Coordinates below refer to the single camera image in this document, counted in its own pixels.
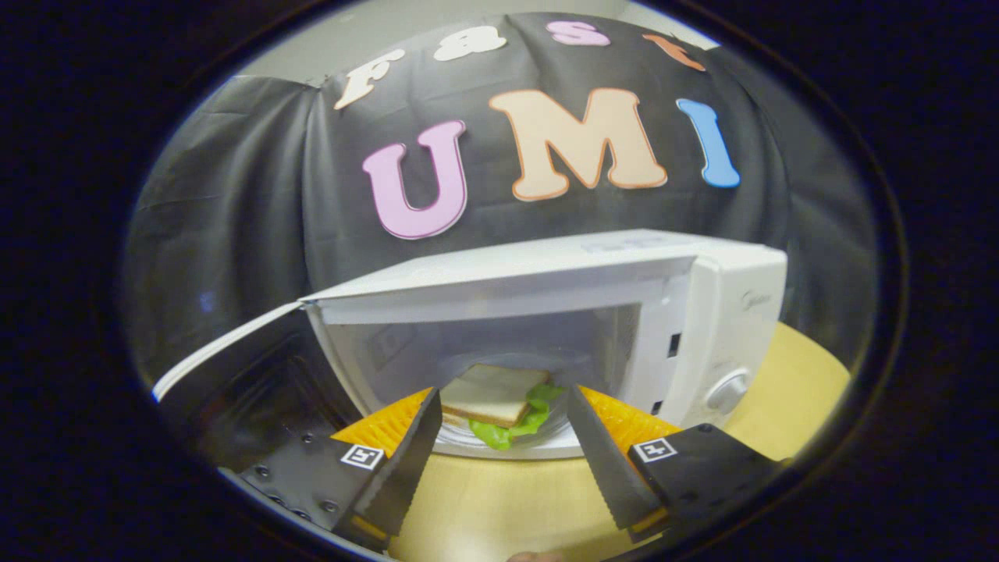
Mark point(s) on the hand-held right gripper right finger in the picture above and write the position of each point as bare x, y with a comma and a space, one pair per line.
605, 460

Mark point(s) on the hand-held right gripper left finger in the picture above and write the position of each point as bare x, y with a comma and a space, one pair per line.
406, 468

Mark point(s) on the sandwich with lettuce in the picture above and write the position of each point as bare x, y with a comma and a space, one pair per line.
488, 402

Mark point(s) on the white microwave oven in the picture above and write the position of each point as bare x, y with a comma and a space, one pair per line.
726, 312

